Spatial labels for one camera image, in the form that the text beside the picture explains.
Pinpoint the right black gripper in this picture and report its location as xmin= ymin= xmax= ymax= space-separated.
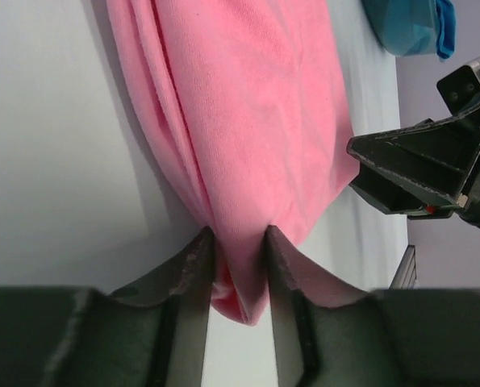
xmin=347 ymin=58 xmax=480 ymax=229

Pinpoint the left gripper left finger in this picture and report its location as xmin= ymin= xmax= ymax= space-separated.
xmin=0 ymin=228 xmax=215 ymax=386

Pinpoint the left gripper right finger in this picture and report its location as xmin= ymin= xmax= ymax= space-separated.
xmin=265 ymin=226 xmax=480 ymax=386

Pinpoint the pink t shirt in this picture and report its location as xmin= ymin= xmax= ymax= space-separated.
xmin=106 ymin=1 xmax=359 ymax=325

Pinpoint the teal plastic bin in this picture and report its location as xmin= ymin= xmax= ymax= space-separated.
xmin=361 ymin=0 xmax=439 ymax=57

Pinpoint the dark blue t shirt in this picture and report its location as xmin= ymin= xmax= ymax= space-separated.
xmin=436 ymin=0 xmax=457 ymax=60

